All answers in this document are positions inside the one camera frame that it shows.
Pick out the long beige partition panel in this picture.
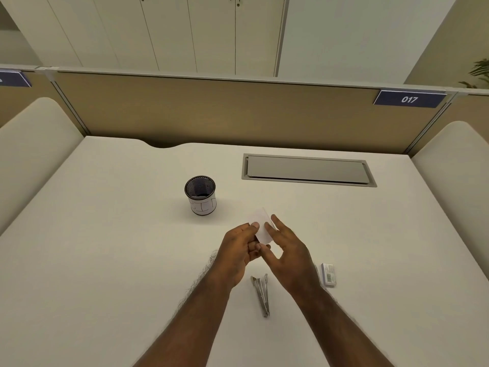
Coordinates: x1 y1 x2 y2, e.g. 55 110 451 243
45 66 459 155

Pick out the person's left forearm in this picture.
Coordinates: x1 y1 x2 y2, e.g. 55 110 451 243
131 273 234 367

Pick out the white tall cabinet row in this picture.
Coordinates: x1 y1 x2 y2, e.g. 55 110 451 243
0 0 289 77

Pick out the small box of staples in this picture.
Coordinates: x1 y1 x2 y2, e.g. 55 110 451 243
320 263 338 289

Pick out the person's right forearm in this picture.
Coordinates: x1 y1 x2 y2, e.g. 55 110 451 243
292 280 394 367

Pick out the white metal stapler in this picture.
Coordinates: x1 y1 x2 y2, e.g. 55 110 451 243
250 274 270 318

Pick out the person's right hand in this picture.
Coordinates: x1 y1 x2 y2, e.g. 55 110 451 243
256 214 325 297

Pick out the black mesh pen holder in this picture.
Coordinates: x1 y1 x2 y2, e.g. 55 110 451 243
184 176 218 217

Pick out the white paper sheet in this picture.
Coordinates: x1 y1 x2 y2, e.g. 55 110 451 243
248 206 277 243

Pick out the blue number sign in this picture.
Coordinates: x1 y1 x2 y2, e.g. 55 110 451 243
373 89 448 109
0 70 33 88

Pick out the grey desk cable hatch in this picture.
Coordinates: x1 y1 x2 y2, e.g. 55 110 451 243
241 153 378 188

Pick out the person's left hand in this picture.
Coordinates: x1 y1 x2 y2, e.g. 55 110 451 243
208 221 272 291

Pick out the white curved desk divider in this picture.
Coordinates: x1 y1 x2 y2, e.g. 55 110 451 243
411 121 489 281
0 97 85 235

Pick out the green potted plant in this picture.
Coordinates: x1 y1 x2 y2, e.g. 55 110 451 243
458 59 489 90

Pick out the beige side partition panel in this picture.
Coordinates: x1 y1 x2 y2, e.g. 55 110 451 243
0 64 91 136
404 91 489 155

